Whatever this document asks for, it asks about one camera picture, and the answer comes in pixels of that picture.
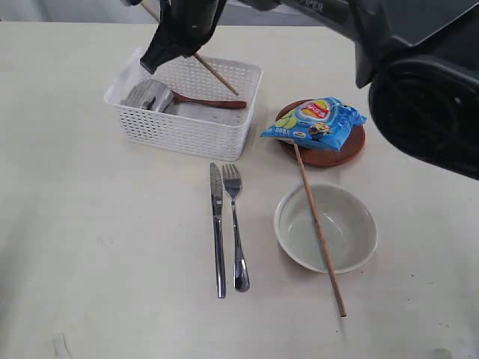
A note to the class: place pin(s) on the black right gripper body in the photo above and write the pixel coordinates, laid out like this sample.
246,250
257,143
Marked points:
190,22

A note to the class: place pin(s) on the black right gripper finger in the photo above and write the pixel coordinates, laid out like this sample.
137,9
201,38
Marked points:
165,46

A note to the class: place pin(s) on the stainless steel cup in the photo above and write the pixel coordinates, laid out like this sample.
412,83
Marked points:
150,95

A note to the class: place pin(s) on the wooden chopstick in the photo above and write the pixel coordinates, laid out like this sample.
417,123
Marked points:
320,237
155,15

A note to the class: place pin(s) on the white plastic woven basket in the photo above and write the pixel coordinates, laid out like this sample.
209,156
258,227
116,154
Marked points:
197,130

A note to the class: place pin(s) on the steel table knife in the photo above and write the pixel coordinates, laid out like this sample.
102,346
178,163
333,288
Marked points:
216,193

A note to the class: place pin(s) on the steel fork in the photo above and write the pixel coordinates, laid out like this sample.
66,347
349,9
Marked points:
233,184

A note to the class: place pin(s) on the blue chips bag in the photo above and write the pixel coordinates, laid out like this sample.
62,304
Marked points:
324,123

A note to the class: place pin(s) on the brown round plate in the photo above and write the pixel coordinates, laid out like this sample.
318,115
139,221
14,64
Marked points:
326,158

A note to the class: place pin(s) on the pale green ceramic bowl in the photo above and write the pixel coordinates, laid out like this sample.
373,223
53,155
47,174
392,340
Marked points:
347,225

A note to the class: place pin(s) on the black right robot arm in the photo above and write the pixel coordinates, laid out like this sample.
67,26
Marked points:
419,60

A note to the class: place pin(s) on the grey backdrop curtain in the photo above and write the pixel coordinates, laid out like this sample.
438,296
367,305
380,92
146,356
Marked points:
235,13

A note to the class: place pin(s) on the brown wooden spoon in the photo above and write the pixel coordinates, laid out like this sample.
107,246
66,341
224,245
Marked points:
178,98

